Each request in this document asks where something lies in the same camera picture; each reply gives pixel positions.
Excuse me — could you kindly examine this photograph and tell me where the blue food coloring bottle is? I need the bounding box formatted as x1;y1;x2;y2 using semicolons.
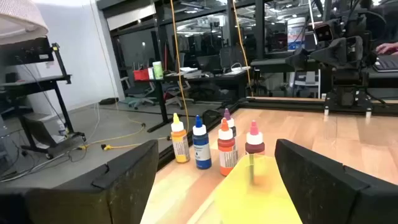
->
192;114;213;170

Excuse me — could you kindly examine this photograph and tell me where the yellow translucent plastic bin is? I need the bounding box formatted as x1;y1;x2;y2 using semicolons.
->
214;154;303;224

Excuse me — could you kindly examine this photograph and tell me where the orange food coloring bottle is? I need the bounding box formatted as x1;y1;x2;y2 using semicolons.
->
217;118;237;177

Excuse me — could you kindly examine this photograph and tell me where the white roller blind cassette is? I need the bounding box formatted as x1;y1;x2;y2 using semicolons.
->
106;3;157;31

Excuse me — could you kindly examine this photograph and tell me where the yellow extension cord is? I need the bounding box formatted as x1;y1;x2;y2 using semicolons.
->
77;118;175;152

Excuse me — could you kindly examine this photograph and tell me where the dark grey desk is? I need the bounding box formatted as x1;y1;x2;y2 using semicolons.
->
250;57;321;75

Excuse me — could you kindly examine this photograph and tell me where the green wipes canister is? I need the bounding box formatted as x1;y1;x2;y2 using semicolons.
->
152;60;164;80

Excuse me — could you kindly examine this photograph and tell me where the yellow hanging cable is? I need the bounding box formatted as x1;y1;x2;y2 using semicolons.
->
169;0;190;133
232;0;253;96

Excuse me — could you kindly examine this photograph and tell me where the red storage box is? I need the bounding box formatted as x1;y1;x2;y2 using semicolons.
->
133;68;150;82

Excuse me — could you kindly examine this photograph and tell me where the yellow food coloring bottle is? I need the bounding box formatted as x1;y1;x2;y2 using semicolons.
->
170;113;191;164

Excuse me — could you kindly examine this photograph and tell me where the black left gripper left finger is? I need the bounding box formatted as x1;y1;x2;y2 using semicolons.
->
0;140;160;224

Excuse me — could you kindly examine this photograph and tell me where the white pole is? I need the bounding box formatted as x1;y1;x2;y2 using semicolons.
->
307;0;322;100

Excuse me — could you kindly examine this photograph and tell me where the black equipment cart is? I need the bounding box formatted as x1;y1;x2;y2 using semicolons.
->
0;36;87;160

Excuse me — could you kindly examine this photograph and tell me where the red food coloring bottle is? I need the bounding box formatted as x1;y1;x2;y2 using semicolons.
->
244;120;266;156

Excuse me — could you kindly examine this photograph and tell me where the white tub blue label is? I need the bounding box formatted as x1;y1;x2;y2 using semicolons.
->
287;17;307;51

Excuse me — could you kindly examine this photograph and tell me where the purple food coloring bottle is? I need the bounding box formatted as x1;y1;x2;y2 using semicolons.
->
222;108;238;139

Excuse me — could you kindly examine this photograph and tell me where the grey office chair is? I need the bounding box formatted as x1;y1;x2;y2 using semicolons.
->
164;79;195;110
119;76;158;110

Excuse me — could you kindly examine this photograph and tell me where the person's hand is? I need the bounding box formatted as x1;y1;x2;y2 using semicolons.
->
375;42;398;57

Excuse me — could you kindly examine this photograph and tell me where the black laptop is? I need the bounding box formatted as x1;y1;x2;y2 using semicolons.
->
372;54;398;73

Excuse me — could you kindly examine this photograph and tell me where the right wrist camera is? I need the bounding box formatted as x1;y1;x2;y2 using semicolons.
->
313;22;334;42

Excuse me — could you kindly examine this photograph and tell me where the flat black box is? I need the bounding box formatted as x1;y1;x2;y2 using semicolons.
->
98;97;119;106

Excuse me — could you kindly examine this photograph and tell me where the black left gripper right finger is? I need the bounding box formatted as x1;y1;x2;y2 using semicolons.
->
275;139;398;224

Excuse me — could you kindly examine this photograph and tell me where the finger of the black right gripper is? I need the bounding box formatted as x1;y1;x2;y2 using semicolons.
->
310;38;346;67
285;47;313;72

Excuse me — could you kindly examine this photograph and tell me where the black office desk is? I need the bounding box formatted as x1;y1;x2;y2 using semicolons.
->
133;70;249;134

